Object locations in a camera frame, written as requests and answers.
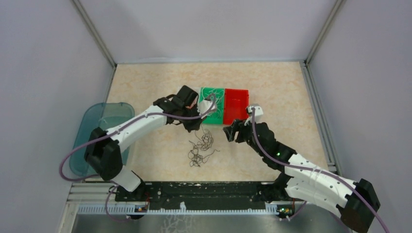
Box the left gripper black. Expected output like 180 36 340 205
180 104 207 133

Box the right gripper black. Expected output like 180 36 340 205
223 116 265 157

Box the cable pile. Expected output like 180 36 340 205
188 126 220 168

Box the white cable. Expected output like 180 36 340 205
201 89 225 119

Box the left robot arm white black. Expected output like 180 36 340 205
84 85 216 201

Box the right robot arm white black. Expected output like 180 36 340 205
223 119 380 233

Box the green plastic bin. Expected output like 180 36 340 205
199 87 225 125

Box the red plastic bin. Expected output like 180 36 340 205
223 88 249 125

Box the white plastic bin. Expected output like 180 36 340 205
191 87 201 96

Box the teal plastic container lid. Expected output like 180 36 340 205
69 102 135 177

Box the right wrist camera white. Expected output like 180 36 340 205
244 104 263 125

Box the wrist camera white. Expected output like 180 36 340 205
197 100 217 118
244 104 263 125

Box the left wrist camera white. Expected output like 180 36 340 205
197 100 217 118

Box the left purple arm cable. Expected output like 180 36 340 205
59 93 218 182

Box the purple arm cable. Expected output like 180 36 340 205
250 107 391 233
59 93 218 182

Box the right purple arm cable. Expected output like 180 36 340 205
250 107 391 233

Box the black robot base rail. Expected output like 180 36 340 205
114 181 307 212

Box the white slotted cable duct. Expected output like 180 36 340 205
77 203 279 216

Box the aluminium frame post right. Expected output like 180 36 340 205
305 0 346 67

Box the aluminium frame post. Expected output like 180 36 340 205
70 0 117 69
305 0 346 67

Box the aluminium frame post left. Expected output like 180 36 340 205
70 0 117 69

